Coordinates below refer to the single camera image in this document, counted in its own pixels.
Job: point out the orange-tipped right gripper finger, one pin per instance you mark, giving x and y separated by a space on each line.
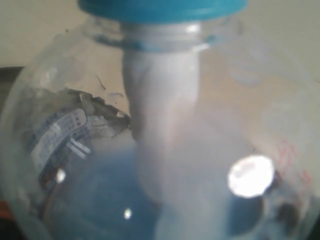
6 220

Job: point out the blue soap pump bottle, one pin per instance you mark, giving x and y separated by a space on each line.
162 120

